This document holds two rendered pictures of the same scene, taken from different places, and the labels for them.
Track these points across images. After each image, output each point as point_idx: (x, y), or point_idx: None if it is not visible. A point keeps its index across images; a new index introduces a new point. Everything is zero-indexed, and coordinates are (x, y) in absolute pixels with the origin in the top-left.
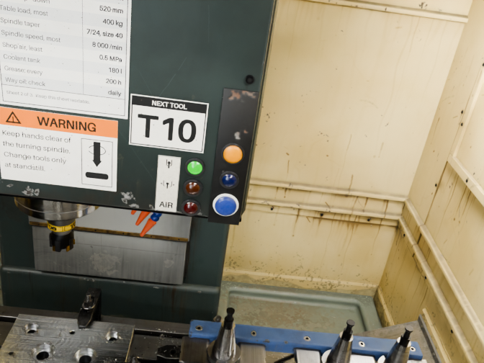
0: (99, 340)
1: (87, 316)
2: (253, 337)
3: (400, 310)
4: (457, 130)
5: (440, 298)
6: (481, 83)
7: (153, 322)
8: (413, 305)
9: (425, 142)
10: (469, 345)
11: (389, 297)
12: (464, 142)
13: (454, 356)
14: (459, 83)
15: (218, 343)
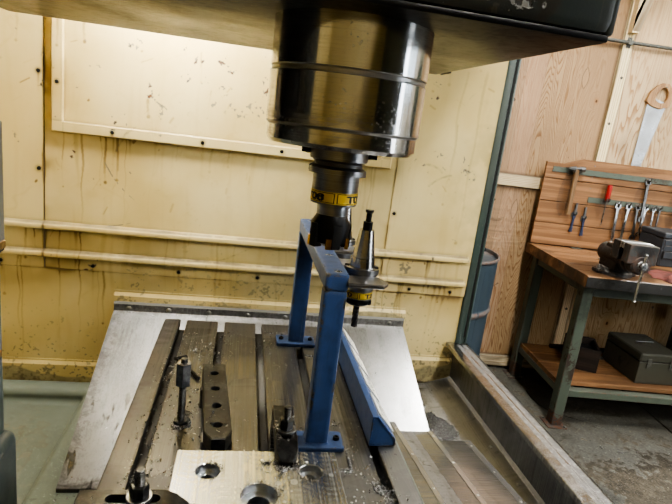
0: (219, 485)
1: (169, 496)
2: (335, 255)
3: (61, 334)
4: (42, 92)
5: (144, 259)
6: (63, 29)
7: (103, 487)
8: (86, 309)
9: None
10: (211, 261)
11: (18, 346)
12: (72, 99)
13: (195, 286)
14: (2, 39)
15: (372, 251)
